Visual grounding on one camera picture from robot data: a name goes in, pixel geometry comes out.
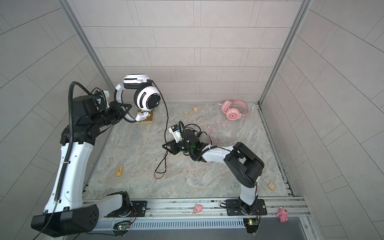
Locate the left metal corner post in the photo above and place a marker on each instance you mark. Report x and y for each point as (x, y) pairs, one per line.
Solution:
(69, 13)

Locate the small wooden block right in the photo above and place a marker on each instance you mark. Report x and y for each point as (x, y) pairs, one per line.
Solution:
(271, 186)

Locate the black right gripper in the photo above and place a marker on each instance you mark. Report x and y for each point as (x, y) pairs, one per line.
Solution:
(174, 146)

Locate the wooden chess board box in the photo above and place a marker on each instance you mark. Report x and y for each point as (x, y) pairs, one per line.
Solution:
(145, 117)

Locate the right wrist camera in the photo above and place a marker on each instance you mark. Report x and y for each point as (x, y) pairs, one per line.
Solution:
(175, 131)

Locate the pink pig toy right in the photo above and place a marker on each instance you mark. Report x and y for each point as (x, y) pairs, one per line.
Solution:
(282, 215)

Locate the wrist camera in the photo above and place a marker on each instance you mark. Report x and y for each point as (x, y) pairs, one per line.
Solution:
(100, 98)
(175, 131)

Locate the metal corner post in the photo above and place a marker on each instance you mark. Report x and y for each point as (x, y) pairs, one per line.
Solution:
(69, 13)
(304, 8)

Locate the right metal corner post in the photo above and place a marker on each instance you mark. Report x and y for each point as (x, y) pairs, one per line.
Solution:
(304, 8)

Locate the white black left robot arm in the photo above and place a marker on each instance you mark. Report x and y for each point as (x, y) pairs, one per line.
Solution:
(65, 213)

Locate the left circuit board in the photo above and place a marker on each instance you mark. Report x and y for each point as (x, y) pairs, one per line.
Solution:
(122, 226)

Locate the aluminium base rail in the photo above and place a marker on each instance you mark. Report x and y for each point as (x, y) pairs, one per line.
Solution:
(183, 208)

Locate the wooden domino block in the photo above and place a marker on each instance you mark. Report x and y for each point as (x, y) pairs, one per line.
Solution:
(119, 171)

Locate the right circuit board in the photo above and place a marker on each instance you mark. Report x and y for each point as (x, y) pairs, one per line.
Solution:
(251, 225)

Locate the pink pig toy centre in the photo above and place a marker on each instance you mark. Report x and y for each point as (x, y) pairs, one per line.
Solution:
(198, 208)

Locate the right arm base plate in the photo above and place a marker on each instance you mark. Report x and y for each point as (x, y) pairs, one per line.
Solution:
(236, 207)

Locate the white black headphones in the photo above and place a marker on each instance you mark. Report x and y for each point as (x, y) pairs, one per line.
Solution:
(147, 96)

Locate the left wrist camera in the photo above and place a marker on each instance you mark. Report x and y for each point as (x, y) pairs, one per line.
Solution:
(100, 98)

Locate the circuit board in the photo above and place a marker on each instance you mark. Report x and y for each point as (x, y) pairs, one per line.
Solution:
(122, 226)
(251, 225)

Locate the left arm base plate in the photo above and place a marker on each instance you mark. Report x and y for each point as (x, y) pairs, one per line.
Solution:
(135, 208)

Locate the pink pig toy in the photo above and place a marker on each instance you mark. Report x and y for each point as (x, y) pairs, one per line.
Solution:
(198, 208)
(282, 215)

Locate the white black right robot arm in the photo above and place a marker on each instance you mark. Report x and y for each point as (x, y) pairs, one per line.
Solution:
(246, 166)

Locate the pink headphones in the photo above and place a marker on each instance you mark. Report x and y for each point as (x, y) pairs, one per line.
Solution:
(235, 110)

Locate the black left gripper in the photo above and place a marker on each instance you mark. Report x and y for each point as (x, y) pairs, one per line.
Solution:
(115, 107)

